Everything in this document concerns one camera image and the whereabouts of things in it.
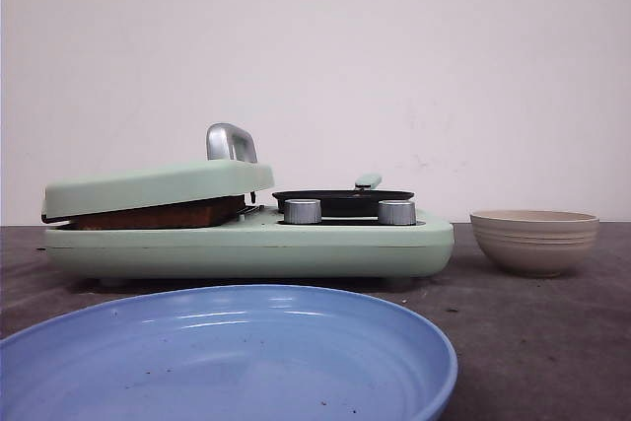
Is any beige ribbed bowl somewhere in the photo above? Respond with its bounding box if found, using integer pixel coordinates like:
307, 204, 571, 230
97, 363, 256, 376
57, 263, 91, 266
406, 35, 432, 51
470, 210, 599, 277

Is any left silver control knob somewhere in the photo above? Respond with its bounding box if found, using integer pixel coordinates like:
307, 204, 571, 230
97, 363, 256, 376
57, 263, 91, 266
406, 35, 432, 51
283, 198, 322, 225

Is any mint green breakfast maker base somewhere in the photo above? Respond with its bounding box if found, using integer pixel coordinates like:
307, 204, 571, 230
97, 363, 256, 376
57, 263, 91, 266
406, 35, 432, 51
44, 208, 455, 280

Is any breakfast maker hinged lid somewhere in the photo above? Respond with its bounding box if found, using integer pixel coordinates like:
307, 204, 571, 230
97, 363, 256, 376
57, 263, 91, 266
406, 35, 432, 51
41, 122, 274, 224

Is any black frying pan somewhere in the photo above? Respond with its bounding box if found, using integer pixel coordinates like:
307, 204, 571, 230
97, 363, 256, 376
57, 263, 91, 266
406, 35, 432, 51
272, 173, 414, 218

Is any silver control knob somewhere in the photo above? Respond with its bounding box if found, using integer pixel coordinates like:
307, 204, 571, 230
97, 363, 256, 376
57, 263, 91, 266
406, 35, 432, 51
378, 199, 417, 226
283, 198, 322, 225

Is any blue plate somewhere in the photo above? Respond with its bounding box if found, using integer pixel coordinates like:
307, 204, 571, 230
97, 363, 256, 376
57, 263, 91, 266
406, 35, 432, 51
1, 285, 458, 420

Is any right silver control knob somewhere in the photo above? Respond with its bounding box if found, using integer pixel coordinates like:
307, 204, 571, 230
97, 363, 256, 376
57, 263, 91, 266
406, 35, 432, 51
378, 199, 417, 226

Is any white bread slice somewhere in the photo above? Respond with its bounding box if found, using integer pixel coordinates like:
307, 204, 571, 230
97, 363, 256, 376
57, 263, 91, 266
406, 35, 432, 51
71, 195, 245, 230

